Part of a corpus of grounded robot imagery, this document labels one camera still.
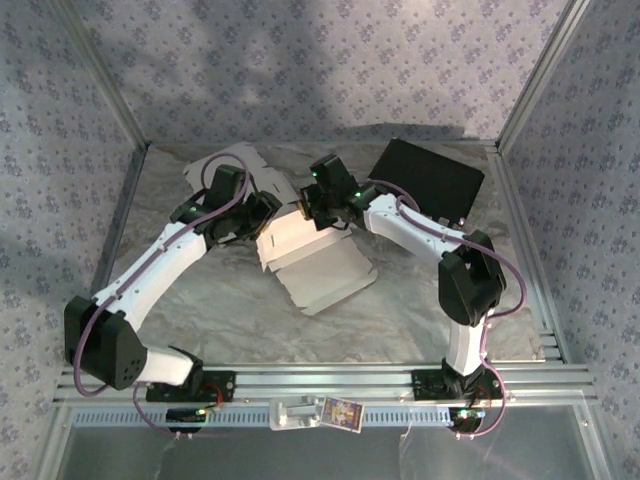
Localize white cardboard paper box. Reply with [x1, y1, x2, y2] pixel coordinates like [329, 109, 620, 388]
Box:
[253, 198, 377, 317]
[182, 142, 301, 209]

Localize black hard case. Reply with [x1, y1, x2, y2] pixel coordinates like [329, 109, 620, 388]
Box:
[367, 137, 486, 226]

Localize black left controller board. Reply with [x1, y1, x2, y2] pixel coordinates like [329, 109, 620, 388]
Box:
[166, 407, 209, 434]

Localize black controller board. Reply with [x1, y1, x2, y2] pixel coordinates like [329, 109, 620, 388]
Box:
[166, 407, 209, 434]
[447, 407, 487, 434]

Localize colourful printed card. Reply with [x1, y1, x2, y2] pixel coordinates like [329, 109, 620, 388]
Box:
[319, 396, 365, 431]

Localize grey metal panel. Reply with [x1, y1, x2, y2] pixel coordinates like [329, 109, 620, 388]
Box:
[37, 404, 609, 480]

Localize black right controller board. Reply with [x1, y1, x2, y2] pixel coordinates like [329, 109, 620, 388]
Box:
[447, 407, 487, 434]

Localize aluminium side rail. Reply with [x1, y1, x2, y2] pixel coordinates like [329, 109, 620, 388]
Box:
[487, 144, 571, 366]
[64, 144, 151, 369]

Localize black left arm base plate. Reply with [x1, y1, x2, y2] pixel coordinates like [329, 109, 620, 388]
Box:
[145, 369, 237, 404]

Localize aluminium mounting rail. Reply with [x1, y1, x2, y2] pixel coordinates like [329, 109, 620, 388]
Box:
[52, 364, 599, 406]

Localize grey slotted cable duct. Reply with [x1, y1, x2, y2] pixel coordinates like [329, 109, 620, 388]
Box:
[72, 405, 451, 430]

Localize white plastic bracket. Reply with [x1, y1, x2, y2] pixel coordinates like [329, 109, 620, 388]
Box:
[268, 394, 324, 432]

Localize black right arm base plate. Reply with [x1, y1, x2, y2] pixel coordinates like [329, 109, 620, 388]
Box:
[412, 368, 503, 403]

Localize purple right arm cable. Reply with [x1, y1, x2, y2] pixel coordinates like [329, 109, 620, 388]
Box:
[382, 179, 531, 441]

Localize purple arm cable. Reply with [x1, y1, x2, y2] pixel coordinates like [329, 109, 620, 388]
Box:
[382, 179, 531, 441]
[73, 152, 251, 441]

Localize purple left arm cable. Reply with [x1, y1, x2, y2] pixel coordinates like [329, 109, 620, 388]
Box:
[73, 152, 251, 441]

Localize aluminium frame post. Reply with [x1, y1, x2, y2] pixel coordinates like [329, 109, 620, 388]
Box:
[497, 0, 596, 154]

